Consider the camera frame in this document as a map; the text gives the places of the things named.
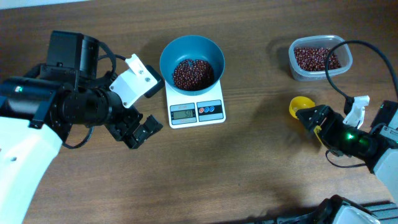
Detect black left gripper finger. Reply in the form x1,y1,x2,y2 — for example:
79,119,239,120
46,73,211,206
123,132,146,149
133,115,164,140

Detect yellow measuring scoop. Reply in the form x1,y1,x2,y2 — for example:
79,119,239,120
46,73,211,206
289,96,323,145

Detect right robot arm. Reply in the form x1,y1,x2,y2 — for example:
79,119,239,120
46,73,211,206
289,96,397,223

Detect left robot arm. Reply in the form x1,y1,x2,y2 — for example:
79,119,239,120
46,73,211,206
1,30,164,223

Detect white digital kitchen scale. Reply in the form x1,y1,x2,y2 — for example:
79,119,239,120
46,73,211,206
165,81,226,129

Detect red beans in bowl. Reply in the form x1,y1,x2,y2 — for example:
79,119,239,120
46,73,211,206
172,59,215,91

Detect teal bowl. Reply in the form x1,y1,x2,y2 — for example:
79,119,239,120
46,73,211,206
159,35,226,96

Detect red beans in container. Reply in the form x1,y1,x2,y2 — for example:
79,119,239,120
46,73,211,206
294,47,330,72

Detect clear plastic container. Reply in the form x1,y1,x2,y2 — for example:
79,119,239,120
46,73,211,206
288,35,353,82

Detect black right camera cable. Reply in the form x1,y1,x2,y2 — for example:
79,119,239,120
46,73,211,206
324,39,398,116

